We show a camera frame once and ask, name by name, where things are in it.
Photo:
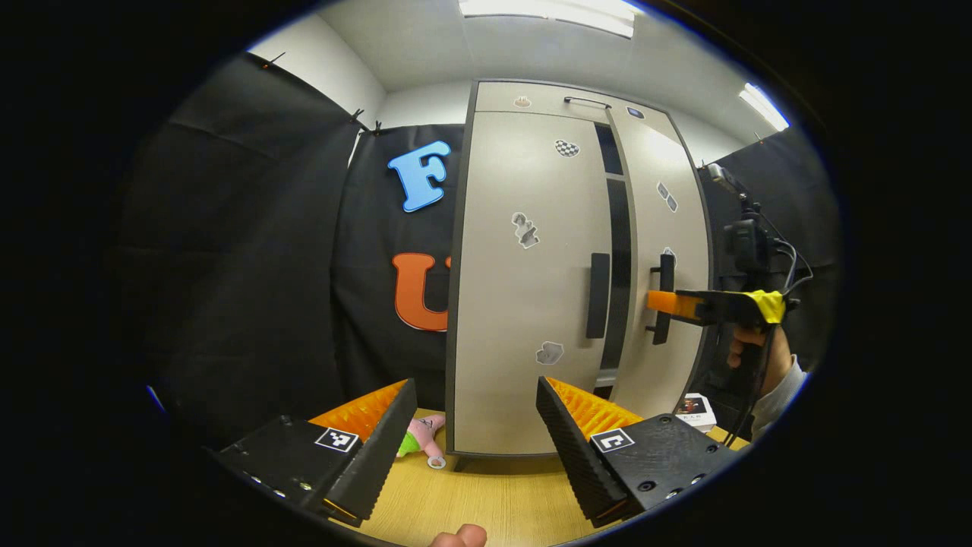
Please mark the short ceiling light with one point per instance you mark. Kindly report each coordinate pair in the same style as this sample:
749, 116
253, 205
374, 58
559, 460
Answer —
763, 106

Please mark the long ceiling light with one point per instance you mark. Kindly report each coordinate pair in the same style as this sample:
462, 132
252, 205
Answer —
547, 11

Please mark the grey cabinet door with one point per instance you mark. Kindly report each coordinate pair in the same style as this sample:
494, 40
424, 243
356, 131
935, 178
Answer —
516, 319
683, 228

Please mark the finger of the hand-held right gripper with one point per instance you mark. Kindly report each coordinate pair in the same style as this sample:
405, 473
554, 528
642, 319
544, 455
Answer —
672, 302

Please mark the grey double-door shoe cabinet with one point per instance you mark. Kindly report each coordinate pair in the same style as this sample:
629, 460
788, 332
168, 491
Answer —
501, 95

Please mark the grey cabinet drawer front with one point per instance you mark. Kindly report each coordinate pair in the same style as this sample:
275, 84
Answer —
547, 97

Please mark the pink and green plush toy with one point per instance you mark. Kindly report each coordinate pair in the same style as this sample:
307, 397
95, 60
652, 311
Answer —
418, 437

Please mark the small white box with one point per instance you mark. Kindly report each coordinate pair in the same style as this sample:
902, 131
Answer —
695, 414

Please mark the black backdrop cloth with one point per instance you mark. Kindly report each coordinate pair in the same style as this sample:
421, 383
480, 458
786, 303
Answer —
266, 266

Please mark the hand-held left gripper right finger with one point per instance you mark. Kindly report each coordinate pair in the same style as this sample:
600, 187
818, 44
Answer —
577, 456

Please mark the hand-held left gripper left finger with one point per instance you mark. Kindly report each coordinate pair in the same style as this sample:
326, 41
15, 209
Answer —
380, 456

